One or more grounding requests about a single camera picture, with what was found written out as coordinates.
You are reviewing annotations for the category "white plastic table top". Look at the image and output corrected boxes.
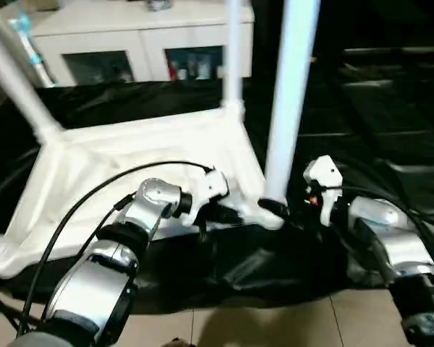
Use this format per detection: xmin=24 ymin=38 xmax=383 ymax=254
xmin=0 ymin=101 xmax=285 ymax=280

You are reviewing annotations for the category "black plastic mat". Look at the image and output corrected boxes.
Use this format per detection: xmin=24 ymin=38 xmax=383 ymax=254
xmin=0 ymin=69 xmax=434 ymax=313

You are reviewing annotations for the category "grey crumpled object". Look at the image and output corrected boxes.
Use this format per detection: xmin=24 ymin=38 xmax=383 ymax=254
xmin=146 ymin=0 xmax=174 ymax=11

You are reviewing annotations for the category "white glass-door cabinet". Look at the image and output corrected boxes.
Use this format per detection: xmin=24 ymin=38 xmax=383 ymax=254
xmin=29 ymin=0 xmax=255 ymax=86

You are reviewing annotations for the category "white pole with blue band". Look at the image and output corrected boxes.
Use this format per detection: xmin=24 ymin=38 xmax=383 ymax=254
xmin=7 ymin=14 xmax=48 ymax=88

